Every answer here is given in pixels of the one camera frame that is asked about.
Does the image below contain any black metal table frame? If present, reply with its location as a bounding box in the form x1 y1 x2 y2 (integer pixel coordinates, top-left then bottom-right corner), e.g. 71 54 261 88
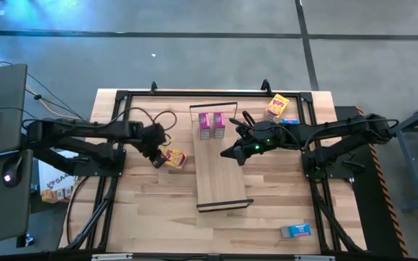
59 78 368 254

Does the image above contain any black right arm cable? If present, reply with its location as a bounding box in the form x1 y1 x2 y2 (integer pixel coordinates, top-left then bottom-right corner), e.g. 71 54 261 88
229 109 401 153

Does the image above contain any grey metal stand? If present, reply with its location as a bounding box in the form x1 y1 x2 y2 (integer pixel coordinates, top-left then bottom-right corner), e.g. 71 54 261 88
393 93 418 214

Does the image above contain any black platform with hazard stripe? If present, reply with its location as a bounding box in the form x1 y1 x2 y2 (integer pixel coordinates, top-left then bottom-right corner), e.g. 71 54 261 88
334 104 410 259

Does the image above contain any black floor cable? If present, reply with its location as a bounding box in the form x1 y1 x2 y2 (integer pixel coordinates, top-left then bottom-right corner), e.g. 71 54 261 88
0 60 86 123

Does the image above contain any silver metal bracket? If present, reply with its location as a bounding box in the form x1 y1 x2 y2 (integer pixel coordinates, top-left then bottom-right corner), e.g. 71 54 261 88
294 254 336 261
91 252 134 261

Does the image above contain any white printed cardboard box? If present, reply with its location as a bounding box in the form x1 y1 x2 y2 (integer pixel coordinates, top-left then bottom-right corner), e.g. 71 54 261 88
37 147 80 204

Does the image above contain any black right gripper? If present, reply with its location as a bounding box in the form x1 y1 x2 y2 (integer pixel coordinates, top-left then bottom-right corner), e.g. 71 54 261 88
220 123 272 167

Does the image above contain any orange floor cable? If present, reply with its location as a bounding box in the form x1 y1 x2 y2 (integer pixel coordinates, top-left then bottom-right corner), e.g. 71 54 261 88
0 43 74 119

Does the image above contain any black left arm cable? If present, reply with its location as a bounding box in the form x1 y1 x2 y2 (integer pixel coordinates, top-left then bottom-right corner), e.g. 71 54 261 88
110 106 179 146

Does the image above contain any black computer mouse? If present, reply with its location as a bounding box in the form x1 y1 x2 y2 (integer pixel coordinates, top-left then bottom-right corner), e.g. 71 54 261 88
1 155 24 189

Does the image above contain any wooden shelf with black frame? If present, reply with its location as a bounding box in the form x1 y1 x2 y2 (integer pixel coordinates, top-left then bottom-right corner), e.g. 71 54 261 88
189 101 255 214

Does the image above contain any Raisin Bran cereal box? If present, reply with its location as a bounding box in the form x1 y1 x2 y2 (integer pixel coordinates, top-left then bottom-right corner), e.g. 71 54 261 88
198 112 212 141
213 111 226 140

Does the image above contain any small yellow carton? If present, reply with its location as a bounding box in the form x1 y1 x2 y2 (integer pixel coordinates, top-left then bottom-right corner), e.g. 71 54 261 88
41 185 75 204

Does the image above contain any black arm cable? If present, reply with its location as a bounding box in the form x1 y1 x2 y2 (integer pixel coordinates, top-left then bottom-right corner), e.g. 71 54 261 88
110 106 179 146
229 109 401 153

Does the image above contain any yellow Corn Pops cereal box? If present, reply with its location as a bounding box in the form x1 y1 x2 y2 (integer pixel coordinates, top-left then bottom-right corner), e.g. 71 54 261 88
264 93 290 123
160 144 188 170

